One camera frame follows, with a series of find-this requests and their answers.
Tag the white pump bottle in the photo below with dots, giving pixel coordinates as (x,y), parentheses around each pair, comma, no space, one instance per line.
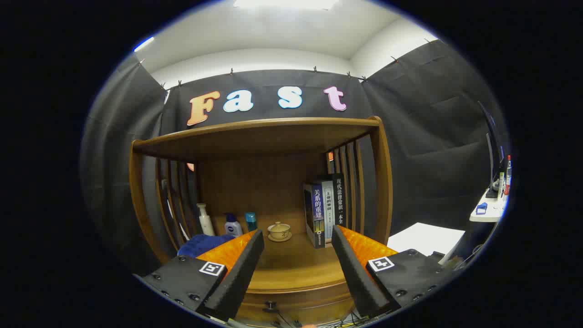
(206,225)

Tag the green labelled bottle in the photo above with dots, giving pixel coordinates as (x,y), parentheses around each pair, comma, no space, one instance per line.
(501,184)

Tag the book with pale spine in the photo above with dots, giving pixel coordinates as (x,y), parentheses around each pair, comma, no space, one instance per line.
(329,209)

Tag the wooden countertop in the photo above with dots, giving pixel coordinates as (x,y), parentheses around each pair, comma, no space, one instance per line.
(296,264)

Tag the small blue object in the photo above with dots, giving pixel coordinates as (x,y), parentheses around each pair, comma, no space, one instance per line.
(481,208)

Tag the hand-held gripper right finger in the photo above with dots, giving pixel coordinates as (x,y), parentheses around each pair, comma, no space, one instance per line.
(355,278)

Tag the white lotion bottle blue cap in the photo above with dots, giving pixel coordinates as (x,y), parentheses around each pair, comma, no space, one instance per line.
(233,228)

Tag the book with black spine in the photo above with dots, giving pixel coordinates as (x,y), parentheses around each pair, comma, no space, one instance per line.
(339,196)

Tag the teal bottle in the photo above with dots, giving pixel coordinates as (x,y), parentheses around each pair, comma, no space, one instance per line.
(251,222)

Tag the beige lidded teacup with saucer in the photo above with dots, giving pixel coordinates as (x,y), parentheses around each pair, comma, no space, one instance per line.
(278,230)

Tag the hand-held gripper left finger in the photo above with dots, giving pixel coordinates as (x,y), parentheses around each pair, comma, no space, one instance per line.
(241,273)

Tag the red capped bottle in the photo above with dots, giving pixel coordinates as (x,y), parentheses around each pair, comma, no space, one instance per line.
(508,175)

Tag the book with blue spine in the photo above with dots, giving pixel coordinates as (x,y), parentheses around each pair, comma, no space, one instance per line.
(317,214)

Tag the blue towel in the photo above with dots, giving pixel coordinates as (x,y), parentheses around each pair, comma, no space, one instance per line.
(200,243)

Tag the wooden cabinet frame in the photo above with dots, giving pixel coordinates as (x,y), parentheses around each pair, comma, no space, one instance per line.
(381,182)

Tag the white side desk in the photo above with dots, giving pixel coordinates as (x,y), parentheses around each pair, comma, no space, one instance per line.
(489,214)

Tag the wooden drawer with black knob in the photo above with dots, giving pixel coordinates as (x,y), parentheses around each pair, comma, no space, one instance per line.
(309,305)

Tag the white box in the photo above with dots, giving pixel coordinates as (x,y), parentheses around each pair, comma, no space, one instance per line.
(423,239)

